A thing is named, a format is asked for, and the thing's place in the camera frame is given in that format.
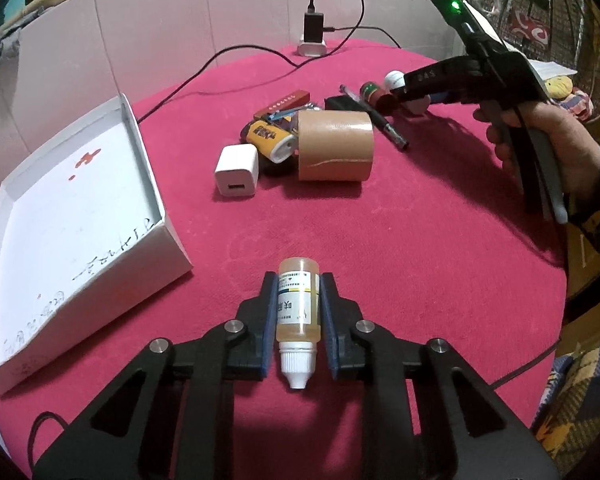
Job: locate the white paper sheet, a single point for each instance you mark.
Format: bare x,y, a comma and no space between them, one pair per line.
555,68

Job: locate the person's right hand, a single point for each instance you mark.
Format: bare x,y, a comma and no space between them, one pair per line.
565,140

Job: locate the white USB charger cube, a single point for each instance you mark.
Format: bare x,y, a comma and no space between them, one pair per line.
236,170

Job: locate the bamboo rim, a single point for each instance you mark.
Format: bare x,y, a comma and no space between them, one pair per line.
15,24

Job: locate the small red green bottle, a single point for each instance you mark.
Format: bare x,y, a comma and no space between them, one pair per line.
371,92

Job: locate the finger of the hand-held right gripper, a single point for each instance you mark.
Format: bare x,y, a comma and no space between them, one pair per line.
430,80

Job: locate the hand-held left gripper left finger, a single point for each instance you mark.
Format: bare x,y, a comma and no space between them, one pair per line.
266,330

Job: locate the black pen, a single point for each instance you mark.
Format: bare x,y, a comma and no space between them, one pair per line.
380,120

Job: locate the white cardboard box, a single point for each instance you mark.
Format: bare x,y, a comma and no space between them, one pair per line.
70,220

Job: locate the black plug-in charger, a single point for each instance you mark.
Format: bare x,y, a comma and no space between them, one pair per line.
313,26

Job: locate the small black box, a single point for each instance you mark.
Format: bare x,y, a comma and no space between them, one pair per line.
342,103

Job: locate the small white cap bottle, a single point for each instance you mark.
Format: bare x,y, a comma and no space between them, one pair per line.
394,80

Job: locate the grey cloth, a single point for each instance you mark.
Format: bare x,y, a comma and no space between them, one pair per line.
0,50

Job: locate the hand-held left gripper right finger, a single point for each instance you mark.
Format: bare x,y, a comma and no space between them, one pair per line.
330,330

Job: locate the white power socket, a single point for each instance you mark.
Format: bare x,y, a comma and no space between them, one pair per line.
312,50

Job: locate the person's plaid clothing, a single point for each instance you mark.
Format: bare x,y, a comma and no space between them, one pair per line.
585,400

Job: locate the amber dropper bottle white cap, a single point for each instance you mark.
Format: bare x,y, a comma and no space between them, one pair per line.
297,310

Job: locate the stuffed toy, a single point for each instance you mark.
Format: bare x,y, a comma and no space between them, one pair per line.
562,87

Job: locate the brown tape roll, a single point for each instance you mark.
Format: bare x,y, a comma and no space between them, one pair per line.
335,145

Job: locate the dark red bar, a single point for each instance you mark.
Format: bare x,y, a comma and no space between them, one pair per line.
290,100

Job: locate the yellow black tube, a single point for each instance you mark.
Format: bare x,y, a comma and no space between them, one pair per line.
265,135

